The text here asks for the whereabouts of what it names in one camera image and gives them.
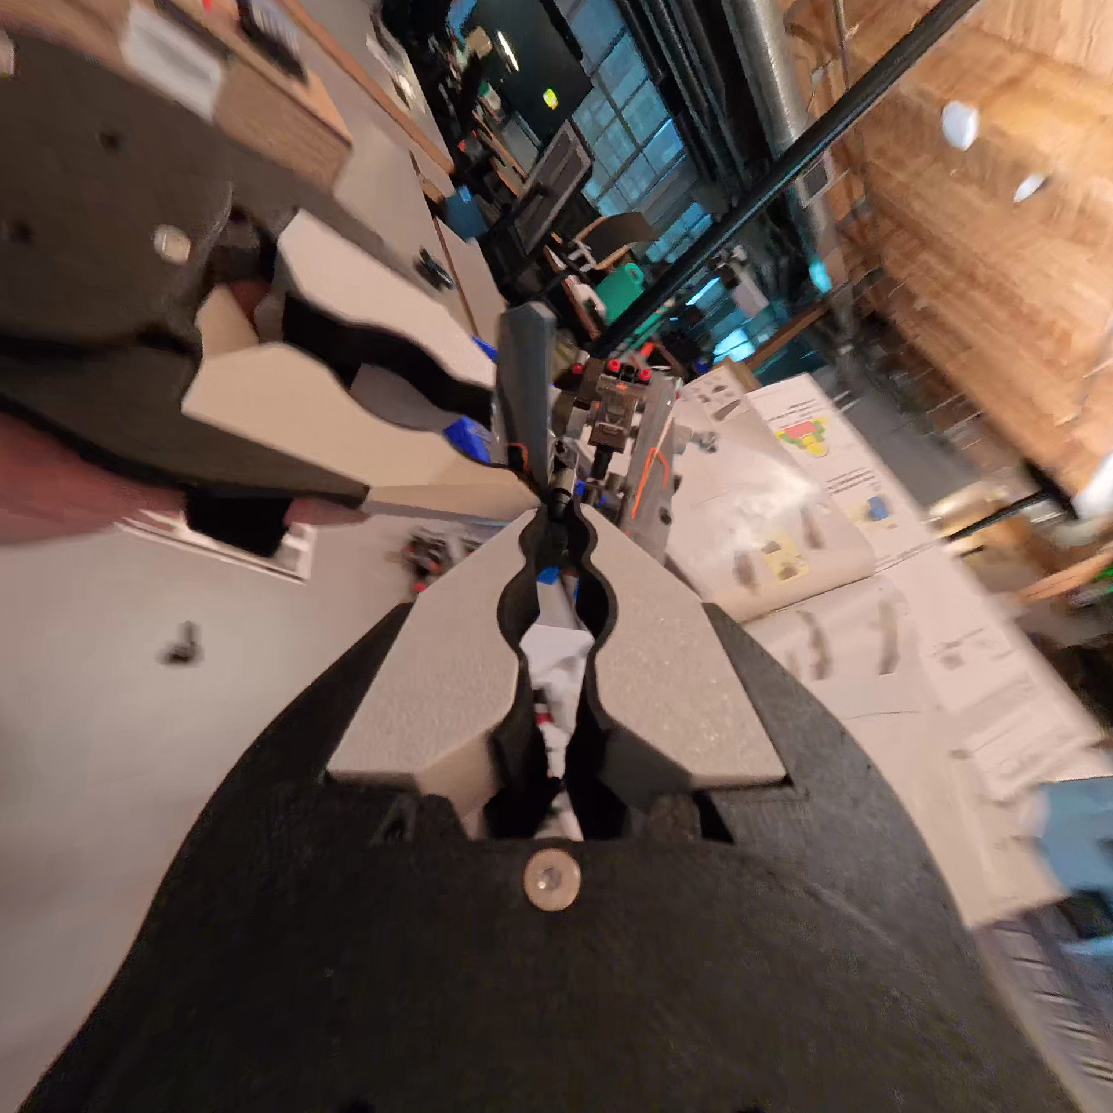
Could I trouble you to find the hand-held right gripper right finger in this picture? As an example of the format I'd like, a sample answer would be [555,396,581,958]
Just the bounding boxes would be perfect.
[570,504,790,839]

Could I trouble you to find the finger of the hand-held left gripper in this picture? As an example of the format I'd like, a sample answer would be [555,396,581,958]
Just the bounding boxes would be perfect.
[277,211,498,430]
[182,341,542,523]

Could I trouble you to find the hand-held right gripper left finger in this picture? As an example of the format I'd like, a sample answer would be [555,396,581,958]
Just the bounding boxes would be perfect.
[328,510,561,841]

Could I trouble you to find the black grey lego frame assembly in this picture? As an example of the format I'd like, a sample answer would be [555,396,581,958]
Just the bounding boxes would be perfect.
[494,303,689,585]

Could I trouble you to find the large lego car chassis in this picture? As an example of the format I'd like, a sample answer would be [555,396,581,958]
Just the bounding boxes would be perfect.
[396,527,475,582]

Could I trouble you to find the lego instruction book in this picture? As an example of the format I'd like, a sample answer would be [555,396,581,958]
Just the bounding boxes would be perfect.
[670,360,1113,924]

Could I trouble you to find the person's left hand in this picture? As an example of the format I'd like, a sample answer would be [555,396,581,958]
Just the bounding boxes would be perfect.
[0,411,190,549]

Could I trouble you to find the white sticker sheet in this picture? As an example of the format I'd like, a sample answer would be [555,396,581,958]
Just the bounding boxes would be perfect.
[121,513,316,582]

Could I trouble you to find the cardboard box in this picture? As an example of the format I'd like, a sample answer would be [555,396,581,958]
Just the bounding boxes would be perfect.
[121,0,354,188]

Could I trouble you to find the blue parts bin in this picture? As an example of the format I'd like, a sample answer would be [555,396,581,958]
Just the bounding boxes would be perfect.
[441,334,498,464]

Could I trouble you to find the grey office chair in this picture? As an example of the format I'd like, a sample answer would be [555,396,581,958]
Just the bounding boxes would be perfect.
[513,122,593,254]

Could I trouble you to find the green plastic object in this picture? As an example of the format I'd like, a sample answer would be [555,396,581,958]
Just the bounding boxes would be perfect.
[598,262,649,326]

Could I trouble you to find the beige office chair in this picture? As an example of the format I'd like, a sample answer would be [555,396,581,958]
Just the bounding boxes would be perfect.
[574,211,655,267]

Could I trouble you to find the black electronic device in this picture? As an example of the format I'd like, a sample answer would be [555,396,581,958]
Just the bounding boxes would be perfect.
[235,0,311,80]

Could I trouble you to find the black monitor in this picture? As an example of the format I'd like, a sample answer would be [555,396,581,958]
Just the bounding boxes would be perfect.
[473,0,593,124]

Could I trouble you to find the silver spiral air duct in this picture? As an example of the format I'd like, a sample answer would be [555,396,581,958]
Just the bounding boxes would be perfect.
[721,0,841,254]

